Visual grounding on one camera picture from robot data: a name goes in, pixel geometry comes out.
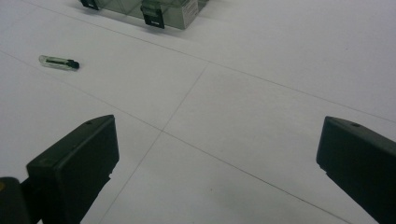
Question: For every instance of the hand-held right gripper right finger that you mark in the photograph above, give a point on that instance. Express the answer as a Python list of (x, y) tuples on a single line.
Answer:
[(361, 158)]

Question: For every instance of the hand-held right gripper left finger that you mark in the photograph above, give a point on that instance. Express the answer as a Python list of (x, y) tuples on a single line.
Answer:
[(74, 161)]

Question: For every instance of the clear tube with black cap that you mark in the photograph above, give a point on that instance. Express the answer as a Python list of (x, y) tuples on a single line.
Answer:
[(59, 62)]

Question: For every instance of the clear plastic storage box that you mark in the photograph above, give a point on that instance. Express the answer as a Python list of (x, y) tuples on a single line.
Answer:
[(149, 11)]

